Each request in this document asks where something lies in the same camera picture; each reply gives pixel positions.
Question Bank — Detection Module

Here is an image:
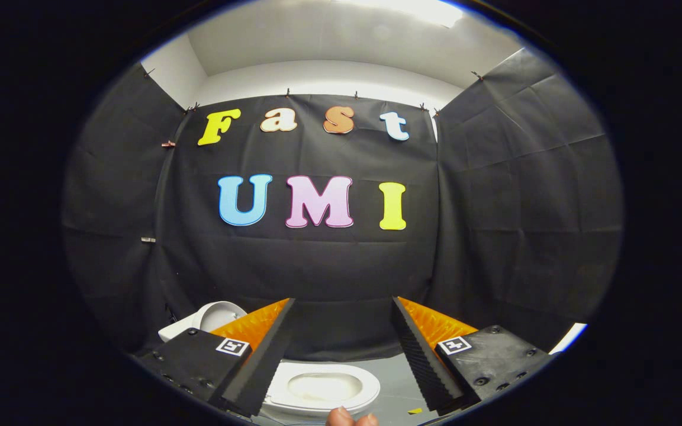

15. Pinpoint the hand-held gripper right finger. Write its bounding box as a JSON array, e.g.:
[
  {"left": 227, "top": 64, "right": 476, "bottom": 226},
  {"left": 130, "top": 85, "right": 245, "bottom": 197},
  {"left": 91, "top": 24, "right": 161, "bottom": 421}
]
[{"left": 391, "top": 296, "right": 556, "bottom": 415}]

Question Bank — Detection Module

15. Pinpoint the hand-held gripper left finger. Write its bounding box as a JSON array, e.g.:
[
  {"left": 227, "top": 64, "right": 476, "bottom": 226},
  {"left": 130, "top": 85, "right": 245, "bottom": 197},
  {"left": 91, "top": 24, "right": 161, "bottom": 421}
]
[{"left": 134, "top": 298, "right": 296, "bottom": 418}]

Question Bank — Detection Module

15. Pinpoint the white toilet lid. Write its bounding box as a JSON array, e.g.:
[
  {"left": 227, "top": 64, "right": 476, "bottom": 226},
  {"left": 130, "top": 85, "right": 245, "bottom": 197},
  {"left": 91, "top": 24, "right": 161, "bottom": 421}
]
[{"left": 193, "top": 301, "right": 248, "bottom": 333}]

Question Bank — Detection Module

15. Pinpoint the white toilet seat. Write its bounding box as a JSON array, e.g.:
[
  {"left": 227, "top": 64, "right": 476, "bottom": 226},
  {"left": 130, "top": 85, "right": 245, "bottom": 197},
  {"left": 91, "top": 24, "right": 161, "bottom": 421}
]
[{"left": 264, "top": 362, "right": 381, "bottom": 415}]

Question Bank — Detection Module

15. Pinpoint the white ceramic toilet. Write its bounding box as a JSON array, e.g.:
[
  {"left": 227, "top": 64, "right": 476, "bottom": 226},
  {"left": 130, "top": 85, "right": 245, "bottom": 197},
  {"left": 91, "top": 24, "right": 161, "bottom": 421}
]
[{"left": 158, "top": 315, "right": 374, "bottom": 419}]

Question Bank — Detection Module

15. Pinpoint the black backdrop cloth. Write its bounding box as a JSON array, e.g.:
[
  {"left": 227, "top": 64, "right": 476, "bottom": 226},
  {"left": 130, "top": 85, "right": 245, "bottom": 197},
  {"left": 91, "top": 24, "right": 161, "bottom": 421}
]
[{"left": 63, "top": 47, "right": 624, "bottom": 362}]

